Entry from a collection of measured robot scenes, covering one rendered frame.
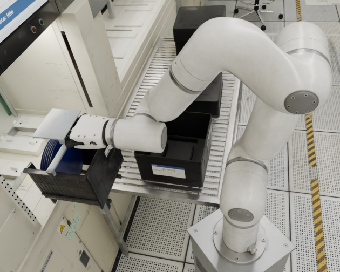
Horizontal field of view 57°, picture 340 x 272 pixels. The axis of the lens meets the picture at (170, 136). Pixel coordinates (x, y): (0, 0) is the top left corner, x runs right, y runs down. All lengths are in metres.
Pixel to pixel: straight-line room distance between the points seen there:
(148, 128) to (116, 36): 1.41
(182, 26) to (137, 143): 1.15
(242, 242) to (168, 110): 0.58
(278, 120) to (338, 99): 2.38
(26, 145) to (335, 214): 1.83
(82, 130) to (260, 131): 0.48
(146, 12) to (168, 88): 1.81
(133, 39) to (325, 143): 1.60
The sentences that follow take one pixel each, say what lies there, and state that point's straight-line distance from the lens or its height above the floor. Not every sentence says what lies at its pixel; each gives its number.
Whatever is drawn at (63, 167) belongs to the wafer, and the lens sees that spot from 1.10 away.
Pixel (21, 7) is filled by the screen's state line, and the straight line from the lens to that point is 1.10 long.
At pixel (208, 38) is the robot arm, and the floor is 1.57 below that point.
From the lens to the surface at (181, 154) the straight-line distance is 1.44.
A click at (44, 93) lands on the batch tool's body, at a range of 1.59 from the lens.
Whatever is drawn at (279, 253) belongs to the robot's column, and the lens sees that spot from 1.22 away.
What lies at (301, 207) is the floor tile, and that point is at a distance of 2.25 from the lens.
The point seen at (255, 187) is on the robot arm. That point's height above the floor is 1.18.
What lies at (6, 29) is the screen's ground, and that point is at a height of 1.49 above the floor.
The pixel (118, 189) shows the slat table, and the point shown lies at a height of 0.76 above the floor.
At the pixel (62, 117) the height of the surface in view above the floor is 1.27.
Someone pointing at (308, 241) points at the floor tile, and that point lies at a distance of 2.14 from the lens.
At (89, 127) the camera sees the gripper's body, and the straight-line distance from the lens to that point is 0.91.
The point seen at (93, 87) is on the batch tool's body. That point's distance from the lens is 1.42.
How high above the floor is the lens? 1.86
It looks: 46 degrees down
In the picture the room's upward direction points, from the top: 9 degrees counter-clockwise
